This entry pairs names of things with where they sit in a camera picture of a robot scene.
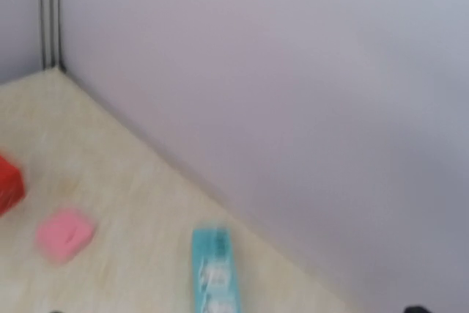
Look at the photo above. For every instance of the red cube socket adapter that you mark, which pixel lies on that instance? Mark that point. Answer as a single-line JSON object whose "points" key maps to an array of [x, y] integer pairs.
{"points": [[12, 187]]}

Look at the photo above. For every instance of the left aluminium corner post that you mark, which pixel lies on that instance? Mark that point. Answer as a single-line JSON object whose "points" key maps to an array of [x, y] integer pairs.
{"points": [[51, 53]]}

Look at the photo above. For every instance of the pink plug adapter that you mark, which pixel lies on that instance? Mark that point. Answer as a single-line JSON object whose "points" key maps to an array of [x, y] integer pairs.
{"points": [[64, 234]]}

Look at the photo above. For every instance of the light blue power strip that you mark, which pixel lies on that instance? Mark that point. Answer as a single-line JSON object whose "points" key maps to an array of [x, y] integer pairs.
{"points": [[215, 284]]}

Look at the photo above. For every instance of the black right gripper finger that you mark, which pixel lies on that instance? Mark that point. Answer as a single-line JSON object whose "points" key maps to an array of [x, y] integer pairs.
{"points": [[416, 309]]}

